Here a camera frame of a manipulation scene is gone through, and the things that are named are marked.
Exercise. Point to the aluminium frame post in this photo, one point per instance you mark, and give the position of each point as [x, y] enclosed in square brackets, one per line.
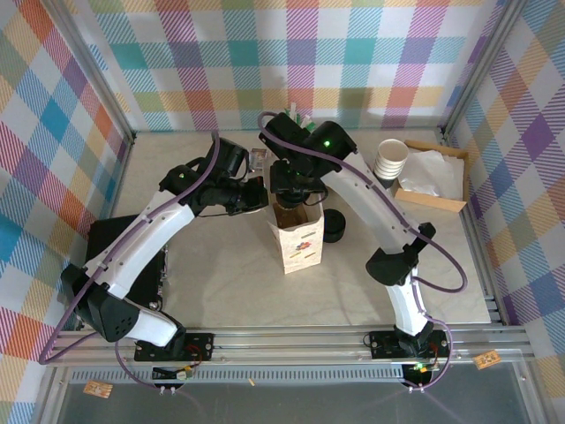
[88, 70]
[481, 66]

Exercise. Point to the wooden napkin tray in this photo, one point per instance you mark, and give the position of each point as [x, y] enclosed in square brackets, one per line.
[446, 204]

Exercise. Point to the black hard case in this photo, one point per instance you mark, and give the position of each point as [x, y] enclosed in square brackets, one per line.
[110, 229]

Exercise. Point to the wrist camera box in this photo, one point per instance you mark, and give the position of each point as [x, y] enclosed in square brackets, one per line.
[282, 130]
[231, 156]

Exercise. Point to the small connector board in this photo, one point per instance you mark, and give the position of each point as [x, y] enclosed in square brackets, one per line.
[419, 373]
[172, 374]

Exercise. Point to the stack of black lids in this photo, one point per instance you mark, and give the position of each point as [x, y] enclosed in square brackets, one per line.
[335, 227]

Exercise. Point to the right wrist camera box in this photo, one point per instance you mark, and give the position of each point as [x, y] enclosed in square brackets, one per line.
[282, 130]

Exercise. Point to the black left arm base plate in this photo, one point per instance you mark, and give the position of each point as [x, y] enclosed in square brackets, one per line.
[198, 346]

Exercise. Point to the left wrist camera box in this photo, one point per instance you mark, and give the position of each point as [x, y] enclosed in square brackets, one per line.
[231, 156]

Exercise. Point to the aluminium mounting rail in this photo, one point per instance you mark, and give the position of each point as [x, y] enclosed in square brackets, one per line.
[287, 344]

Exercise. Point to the green paper-wrapped straw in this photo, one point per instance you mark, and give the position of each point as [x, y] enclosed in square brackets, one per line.
[308, 123]

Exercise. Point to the white paper-wrapped straw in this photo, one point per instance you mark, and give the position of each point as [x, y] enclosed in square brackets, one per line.
[292, 109]

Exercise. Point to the white paper napkins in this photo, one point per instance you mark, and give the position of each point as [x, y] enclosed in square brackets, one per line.
[432, 172]

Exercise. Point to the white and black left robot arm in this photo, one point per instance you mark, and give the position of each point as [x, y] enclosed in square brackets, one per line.
[145, 238]

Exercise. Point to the orange tag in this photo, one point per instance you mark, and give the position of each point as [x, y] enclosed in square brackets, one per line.
[97, 389]
[486, 361]

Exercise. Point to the white printed paper bag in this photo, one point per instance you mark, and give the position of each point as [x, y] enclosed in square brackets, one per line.
[300, 252]

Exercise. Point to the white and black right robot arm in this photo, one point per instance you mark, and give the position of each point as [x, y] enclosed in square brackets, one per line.
[366, 199]

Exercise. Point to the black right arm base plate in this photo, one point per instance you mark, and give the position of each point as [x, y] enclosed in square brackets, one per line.
[384, 344]

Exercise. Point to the stack of paper cups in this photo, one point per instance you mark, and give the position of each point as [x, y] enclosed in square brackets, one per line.
[390, 168]

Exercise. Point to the small printed card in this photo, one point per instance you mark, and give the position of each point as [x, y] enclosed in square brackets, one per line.
[259, 158]

